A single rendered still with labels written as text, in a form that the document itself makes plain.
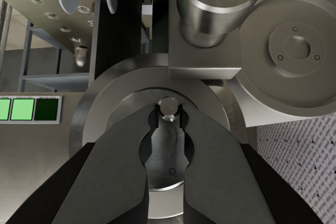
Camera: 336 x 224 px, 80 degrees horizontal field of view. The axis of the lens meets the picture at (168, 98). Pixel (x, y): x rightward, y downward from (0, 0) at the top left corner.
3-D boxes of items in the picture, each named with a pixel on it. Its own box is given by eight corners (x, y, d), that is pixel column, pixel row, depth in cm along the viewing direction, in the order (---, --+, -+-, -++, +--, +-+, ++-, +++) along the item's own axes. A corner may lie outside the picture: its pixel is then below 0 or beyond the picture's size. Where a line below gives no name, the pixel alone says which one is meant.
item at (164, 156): (82, 153, 15) (140, 68, 16) (93, 151, 17) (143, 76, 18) (171, 214, 14) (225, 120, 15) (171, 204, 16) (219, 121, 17)
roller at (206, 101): (228, 65, 16) (234, 221, 14) (195, 109, 42) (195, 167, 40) (88, 64, 17) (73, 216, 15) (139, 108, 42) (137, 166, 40)
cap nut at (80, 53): (86, 47, 51) (84, 64, 50) (91, 53, 54) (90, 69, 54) (71, 47, 51) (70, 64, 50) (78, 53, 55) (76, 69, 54)
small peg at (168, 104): (154, 115, 12) (160, 93, 12) (158, 119, 15) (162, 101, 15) (177, 120, 12) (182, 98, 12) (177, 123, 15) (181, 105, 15)
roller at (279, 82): (359, -17, 18) (386, 118, 16) (251, 72, 43) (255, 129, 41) (223, -15, 18) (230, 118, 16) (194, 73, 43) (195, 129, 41)
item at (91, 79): (106, -83, 22) (93, 84, 18) (141, 30, 45) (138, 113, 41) (102, -83, 22) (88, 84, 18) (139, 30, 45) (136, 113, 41)
